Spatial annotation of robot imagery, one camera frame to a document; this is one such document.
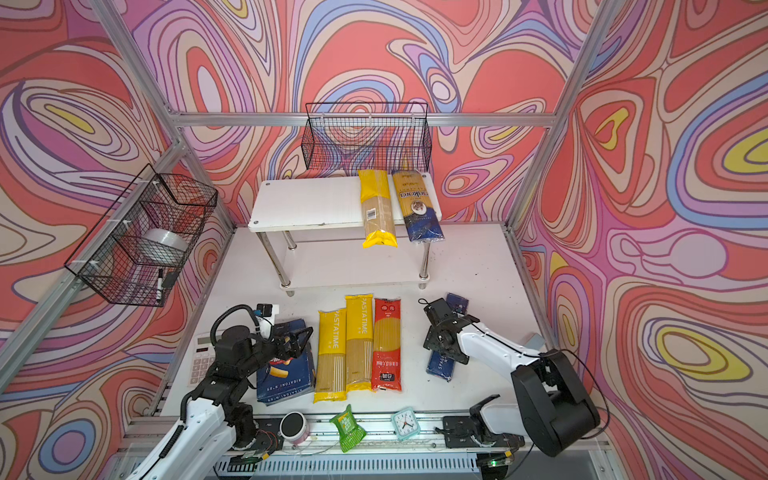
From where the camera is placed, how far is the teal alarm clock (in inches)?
28.9

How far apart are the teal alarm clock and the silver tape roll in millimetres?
689

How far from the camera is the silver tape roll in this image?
0.71 m

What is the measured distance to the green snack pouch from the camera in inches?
28.9
